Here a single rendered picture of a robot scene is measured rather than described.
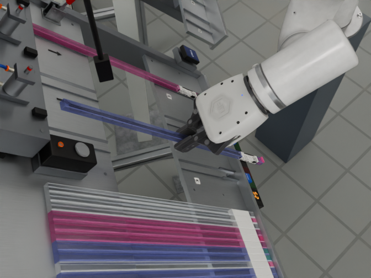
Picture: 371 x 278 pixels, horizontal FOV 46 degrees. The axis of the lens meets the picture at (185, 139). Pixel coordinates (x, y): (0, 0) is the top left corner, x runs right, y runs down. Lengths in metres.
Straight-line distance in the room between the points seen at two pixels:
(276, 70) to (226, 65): 1.45
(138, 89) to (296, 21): 0.90
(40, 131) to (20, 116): 0.03
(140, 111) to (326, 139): 0.82
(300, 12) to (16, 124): 0.48
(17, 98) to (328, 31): 0.45
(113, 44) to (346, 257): 1.21
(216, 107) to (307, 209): 1.13
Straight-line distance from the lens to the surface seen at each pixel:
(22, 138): 0.59
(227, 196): 0.95
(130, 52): 1.03
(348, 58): 0.71
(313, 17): 0.79
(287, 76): 0.70
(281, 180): 1.85
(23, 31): 0.72
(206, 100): 0.76
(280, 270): 0.95
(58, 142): 0.62
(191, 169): 0.90
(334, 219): 1.84
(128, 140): 1.90
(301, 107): 1.58
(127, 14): 1.32
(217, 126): 0.73
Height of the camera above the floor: 1.64
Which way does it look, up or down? 60 degrees down
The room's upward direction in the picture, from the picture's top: straight up
